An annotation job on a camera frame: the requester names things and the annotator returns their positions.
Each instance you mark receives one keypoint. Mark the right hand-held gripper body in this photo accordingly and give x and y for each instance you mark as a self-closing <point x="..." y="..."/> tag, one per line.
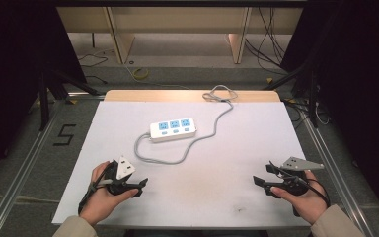
<point x="297" y="164"/>

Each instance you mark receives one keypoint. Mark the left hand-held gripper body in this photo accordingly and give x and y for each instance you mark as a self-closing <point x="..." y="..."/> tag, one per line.
<point x="123" y="168"/>

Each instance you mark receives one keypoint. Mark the white power strip blue sockets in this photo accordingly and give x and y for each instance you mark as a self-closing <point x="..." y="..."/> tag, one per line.
<point x="173" y="132"/>

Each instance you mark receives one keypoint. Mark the person's left hand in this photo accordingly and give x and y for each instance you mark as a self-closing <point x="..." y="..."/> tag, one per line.
<point x="100" y="202"/>

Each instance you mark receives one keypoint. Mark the person's right hand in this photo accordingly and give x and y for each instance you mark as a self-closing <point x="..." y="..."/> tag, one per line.
<point x="309" y="205"/>

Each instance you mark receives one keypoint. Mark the white table cover sheet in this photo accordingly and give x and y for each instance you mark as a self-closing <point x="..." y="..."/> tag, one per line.
<point x="230" y="171"/>

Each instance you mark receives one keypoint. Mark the black metal stand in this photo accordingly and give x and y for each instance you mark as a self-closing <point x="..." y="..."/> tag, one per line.
<point x="304" y="85"/>
<point x="51" y="89"/>

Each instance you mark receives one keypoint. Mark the black curtain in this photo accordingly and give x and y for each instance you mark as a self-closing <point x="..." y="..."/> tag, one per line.
<point x="358" y="98"/>
<point x="10" y="82"/>

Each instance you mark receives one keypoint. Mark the beige wooden desk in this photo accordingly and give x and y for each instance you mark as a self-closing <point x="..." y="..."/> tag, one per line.
<point x="177" y="23"/>

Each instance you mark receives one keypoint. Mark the aluminium floor rail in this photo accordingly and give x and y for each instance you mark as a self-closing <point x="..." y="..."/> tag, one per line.
<point x="335" y="174"/>
<point x="19" y="174"/>

